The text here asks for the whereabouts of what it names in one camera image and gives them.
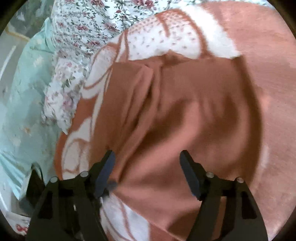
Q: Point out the floral ruffled pillow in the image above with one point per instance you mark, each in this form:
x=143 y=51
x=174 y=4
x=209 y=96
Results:
x=63 y=92

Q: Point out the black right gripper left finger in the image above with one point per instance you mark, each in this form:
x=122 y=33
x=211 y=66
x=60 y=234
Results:
x=69 y=209

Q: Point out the white red floral bedsheet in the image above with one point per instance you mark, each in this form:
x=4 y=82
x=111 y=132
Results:
x=82 y=28

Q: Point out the teal floral quilt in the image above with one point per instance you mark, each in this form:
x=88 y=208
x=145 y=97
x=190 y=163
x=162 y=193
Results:
x=25 y=137

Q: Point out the orange white floral blanket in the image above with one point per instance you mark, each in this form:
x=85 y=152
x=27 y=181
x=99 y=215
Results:
x=272 y=71

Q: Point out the rust orange fleece garment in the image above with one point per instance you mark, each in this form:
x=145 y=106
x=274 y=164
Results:
x=157 y=107

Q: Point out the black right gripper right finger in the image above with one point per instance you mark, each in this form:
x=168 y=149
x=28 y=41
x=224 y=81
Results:
x=228 y=209

